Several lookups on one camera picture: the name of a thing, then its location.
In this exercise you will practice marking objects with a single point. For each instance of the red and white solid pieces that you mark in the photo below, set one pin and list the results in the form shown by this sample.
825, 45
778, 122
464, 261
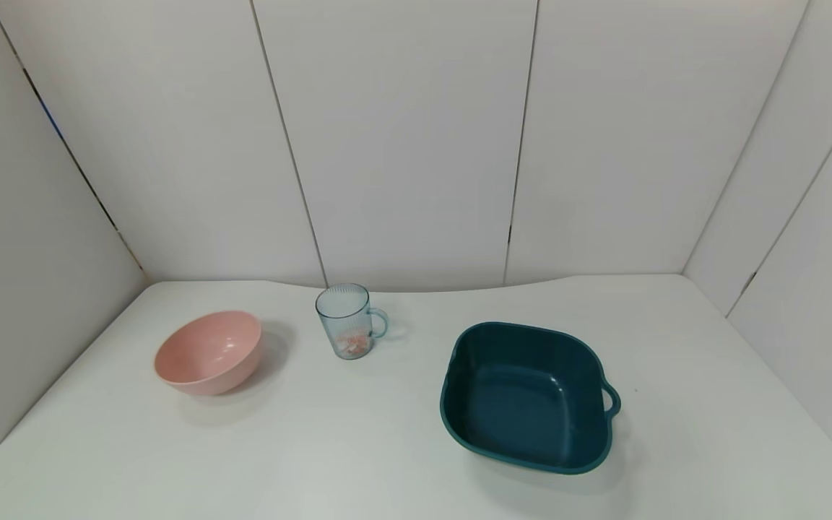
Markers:
353, 343

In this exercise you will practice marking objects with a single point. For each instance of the pink plastic bowl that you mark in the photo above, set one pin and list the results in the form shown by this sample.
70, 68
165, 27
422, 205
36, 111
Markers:
203, 357

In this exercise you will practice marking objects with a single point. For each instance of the dark teal square basin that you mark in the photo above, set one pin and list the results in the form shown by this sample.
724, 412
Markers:
524, 397

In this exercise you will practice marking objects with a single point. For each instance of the clear blue ribbed cup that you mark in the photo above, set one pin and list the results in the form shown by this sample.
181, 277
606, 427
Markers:
340, 312

